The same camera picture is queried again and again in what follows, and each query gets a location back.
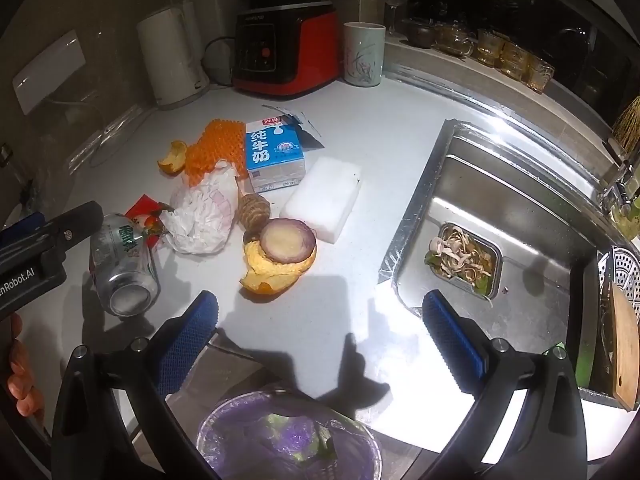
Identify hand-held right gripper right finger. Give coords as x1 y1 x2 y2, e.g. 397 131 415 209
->
421 290 588 480

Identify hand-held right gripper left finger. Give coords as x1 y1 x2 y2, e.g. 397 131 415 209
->
52 290 221 480

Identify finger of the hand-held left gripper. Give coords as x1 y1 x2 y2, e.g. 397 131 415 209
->
0 211 47 248
30 201 104 263

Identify silver green beer can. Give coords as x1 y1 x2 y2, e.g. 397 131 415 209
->
90 212 161 317

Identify white plastic bag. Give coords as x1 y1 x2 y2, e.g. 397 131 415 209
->
160 160 240 255

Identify purple vegetable slice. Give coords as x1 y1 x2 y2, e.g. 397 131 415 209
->
259 217 317 264

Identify bin with purple liner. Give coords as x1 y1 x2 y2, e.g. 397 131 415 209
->
196 392 383 480

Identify orange foam fruit net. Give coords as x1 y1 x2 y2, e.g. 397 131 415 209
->
185 119 249 189

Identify white foam block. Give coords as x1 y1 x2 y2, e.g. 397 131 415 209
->
282 156 362 244

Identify blue white milk carton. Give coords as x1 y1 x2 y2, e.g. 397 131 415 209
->
245 116 307 194

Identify person's left hand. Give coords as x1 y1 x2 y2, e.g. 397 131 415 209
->
7 300 47 418

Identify red snack packet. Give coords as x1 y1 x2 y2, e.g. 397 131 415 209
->
124 194 173 252

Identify sink strainer with scraps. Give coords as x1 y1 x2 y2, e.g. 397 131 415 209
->
425 222 504 302

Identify clear plastic film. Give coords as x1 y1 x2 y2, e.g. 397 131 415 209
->
67 106 152 167

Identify large orange peel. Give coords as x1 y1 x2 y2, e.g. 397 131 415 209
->
240 240 318 307

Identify small orange peel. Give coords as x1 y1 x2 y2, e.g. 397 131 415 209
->
157 141 188 176

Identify green pad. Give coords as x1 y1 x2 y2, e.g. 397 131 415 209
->
575 340 594 391

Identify brown taro root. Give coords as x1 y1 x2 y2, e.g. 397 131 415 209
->
237 192 273 233

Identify green vegetable scraps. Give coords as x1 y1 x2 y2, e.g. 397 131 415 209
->
264 412 337 462

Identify stainless steel sink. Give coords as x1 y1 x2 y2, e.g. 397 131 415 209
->
380 119 617 406

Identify wooden cutting board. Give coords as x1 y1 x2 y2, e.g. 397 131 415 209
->
609 282 640 411

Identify metal steamer plate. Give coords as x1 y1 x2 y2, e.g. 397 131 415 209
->
597 246 640 331

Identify white electric kettle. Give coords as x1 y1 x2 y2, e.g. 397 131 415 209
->
137 2 211 108

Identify chrome faucet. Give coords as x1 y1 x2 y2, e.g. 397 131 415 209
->
597 160 638 217

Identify straw brush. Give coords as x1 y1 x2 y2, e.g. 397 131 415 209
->
612 95 640 153

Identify amber glass cup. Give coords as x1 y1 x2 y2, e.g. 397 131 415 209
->
475 29 504 67
522 55 556 94
500 41 531 81

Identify pale ceramic utensil cup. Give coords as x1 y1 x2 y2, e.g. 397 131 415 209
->
342 22 387 86

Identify glass teapot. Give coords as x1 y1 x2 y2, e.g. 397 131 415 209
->
434 22 476 59

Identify dark clay teapot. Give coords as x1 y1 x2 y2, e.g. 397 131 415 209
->
402 17 437 50

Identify white wall socket cover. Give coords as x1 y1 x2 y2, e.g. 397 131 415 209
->
12 30 87 116

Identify black power cord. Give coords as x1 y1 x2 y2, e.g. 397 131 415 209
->
202 36 237 86

